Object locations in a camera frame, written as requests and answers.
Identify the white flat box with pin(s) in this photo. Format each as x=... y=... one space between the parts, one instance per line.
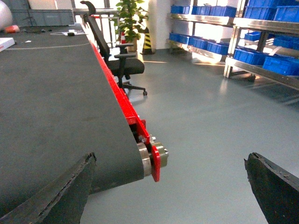
x=6 y=43

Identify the steel shelf rack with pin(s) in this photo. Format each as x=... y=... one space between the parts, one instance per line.
x=238 y=23

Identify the red white object on belt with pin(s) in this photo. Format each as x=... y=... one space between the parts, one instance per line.
x=12 y=29

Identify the potted green plant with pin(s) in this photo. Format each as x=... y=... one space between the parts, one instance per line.
x=132 y=21

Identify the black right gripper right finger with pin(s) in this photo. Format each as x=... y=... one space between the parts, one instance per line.
x=275 y=189

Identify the black office chair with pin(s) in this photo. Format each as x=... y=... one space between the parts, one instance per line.
x=125 y=64

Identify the red conveyor side rail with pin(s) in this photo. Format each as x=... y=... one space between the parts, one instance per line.
x=152 y=164

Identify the yellow black striped post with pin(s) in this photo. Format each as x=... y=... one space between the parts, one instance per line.
x=147 y=48

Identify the grey plastic crate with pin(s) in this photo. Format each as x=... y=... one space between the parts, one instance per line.
x=38 y=18

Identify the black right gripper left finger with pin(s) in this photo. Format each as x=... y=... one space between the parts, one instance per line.
x=60 y=202

